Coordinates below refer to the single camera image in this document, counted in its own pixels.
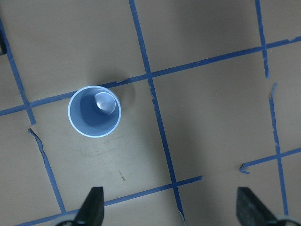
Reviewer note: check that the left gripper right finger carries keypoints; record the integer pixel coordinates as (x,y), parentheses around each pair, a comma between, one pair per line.
(250,211)

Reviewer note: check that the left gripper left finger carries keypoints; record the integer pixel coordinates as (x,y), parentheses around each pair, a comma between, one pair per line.
(91,212)

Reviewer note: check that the light blue plastic cup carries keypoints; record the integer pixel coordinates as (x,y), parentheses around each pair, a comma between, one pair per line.
(94,111)

